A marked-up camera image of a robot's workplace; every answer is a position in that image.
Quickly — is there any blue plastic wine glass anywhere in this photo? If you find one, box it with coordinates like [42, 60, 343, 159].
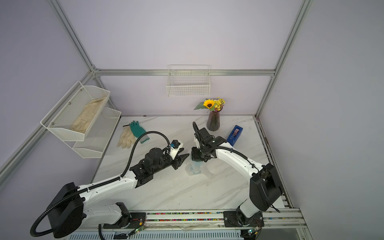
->
[190, 161, 204, 175]

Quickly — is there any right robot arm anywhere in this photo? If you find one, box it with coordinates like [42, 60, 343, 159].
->
[191, 123, 284, 227]

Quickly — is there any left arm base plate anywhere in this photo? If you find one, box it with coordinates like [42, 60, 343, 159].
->
[103, 213, 147, 229]

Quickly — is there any green work glove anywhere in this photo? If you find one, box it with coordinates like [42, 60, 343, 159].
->
[129, 121, 150, 144]

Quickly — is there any white wire wall basket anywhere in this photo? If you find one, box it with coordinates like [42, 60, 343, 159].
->
[166, 65, 211, 97]

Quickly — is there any blue tape dispenser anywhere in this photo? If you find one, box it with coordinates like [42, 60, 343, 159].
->
[227, 125, 243, 147]

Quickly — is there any lower white mesh shelf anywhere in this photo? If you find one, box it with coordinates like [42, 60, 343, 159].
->
[63, 107, 121, 159]

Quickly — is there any black corrugated cable hose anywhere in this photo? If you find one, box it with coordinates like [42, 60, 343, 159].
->
[29, 130, 171, 240]

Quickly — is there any clear bubble wrap sheet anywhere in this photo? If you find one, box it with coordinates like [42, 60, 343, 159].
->
[185, 161, 209, 176]

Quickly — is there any sunflower bouquet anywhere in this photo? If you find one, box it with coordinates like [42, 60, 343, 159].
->
[194, 98, 226, 112]

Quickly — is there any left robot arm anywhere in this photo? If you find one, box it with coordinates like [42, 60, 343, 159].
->
[48, 148, 189, 239]

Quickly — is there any aluminium front rail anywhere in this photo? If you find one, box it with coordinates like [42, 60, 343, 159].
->
[66, 208, 313, 240]

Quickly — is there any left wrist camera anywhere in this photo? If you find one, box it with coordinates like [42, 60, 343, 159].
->
[168, 140, 184, 160]

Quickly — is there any beige work glove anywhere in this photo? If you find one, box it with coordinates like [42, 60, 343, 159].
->
[117, 125, 136, 149]

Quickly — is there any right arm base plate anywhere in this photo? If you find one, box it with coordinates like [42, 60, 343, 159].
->
[223, 211, 265, 228]

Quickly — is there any dark glass flower vase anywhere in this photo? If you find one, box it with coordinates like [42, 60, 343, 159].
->
[207, 111, 220, 132]

